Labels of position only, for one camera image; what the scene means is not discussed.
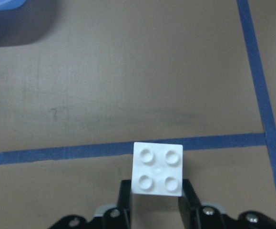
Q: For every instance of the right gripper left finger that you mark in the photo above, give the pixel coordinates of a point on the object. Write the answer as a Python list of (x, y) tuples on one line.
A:
[(117, 215)]

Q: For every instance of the blue plastic tray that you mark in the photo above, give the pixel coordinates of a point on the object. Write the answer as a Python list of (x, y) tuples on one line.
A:
[(11, 4)]

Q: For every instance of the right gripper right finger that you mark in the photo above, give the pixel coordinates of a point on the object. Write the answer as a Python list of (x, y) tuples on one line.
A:
[(194, 214)]

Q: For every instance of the white block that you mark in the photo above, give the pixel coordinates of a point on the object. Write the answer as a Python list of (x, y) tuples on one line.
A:
[(157, 169)]

